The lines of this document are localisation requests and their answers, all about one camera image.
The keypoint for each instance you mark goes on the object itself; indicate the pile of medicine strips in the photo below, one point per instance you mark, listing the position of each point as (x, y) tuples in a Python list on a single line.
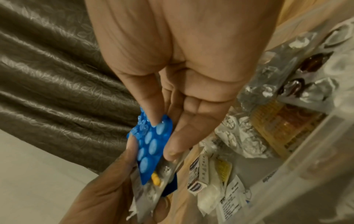
[(276, 122)]

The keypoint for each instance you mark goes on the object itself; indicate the clear yellow pill strip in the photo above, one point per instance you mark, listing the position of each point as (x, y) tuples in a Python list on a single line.
[(163, 177)]

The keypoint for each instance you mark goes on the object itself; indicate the person's right hand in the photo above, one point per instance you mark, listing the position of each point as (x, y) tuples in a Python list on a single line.
[(188, 54)]

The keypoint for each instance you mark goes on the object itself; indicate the brown curtain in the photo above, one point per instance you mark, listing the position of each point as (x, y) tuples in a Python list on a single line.
[(49, 76)]

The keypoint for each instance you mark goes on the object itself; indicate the blue blister pack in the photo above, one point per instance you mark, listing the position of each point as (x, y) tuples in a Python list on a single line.
[(150, 151)]

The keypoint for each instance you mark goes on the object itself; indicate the clear plastic medicine box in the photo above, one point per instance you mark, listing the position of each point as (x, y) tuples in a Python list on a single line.
[(318, 175)]

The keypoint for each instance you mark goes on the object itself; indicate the person's left hand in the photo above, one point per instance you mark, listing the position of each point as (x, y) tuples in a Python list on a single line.
[(107, 192)]

